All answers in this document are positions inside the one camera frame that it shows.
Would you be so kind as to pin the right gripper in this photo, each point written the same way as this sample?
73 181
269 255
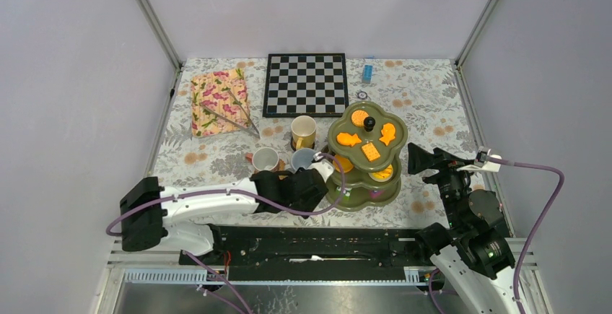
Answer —
419 158

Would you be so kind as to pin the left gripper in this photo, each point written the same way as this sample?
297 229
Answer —
312 201

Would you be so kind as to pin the grey blue cup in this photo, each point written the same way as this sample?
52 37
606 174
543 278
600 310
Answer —
302 158

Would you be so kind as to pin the green kiwi cake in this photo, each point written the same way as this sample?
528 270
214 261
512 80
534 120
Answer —
346 194

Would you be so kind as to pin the white cup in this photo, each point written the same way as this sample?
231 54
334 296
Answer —
264 159

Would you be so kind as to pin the yellow fruit tart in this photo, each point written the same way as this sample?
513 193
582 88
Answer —
383 175

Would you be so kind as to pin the orange round bun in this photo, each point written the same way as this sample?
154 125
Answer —
345 165

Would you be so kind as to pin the square orange cracker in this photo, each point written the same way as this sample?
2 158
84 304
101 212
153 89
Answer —
370 151

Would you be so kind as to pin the yellow handled mug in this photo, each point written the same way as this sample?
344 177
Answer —
303 130

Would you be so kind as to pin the green three-tier serving stand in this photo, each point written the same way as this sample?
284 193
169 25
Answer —
358 180

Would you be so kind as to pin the orange fish pastry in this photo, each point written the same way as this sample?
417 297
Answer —
348 140

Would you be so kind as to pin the kiwi purple cake slice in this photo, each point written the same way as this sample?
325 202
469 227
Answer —
376 194

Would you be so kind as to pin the metal serving tongs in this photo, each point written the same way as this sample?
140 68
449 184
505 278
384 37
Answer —
223 112

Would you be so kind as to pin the round waffle biscuit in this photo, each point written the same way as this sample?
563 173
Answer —
358 118

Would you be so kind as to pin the woven rattan coaster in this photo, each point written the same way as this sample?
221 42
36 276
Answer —
281 168

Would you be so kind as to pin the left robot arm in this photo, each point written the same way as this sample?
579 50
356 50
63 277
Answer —
153 215

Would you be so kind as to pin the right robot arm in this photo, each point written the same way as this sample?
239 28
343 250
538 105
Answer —
471 253

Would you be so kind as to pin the black white chessboard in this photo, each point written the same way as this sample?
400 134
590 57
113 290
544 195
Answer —
313 84

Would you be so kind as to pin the blue rectangular block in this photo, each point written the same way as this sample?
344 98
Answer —
367 74

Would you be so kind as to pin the floral pastry tray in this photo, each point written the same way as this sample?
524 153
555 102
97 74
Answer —
233 78

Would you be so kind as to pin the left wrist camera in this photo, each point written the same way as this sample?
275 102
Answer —
323 167

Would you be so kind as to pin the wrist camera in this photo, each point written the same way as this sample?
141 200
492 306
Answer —
323 167
483 162

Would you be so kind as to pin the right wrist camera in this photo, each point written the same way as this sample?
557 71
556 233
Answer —
483 162

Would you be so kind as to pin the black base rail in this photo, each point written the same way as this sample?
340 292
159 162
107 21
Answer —
316 254

